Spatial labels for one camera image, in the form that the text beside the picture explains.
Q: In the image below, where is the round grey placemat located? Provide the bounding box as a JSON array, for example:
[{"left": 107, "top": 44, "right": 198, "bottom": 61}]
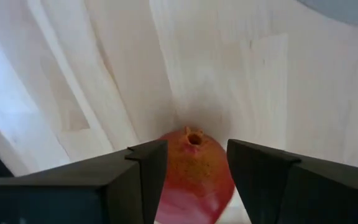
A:
[{"left": 295, "top": 0, "right": 358, "bottom": 31}]

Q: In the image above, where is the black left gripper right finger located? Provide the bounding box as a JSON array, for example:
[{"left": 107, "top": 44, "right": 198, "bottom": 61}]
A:
[{"left": 226, "top": 138, "right": 358, "bottom": 224}]

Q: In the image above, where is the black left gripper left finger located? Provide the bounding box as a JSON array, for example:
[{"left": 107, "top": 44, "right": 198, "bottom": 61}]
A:
[{"left": 0, "top": 139, "right": 169, "bottom": 224}]

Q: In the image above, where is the red pomegranate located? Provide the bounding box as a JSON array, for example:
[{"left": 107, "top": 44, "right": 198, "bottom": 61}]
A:
[{"left": 154, "top": 125, "right": 236, "bottom": 224}]

